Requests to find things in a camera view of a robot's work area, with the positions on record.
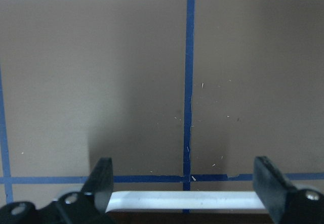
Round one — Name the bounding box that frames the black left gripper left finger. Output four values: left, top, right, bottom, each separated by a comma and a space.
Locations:
81, 157, 113, 213

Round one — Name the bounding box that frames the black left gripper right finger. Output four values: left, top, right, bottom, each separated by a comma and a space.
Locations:
253, 156, 298, 223

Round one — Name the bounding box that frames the wooden drawer with white handle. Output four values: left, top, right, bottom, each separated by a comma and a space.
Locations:
106, 191, 272, 223

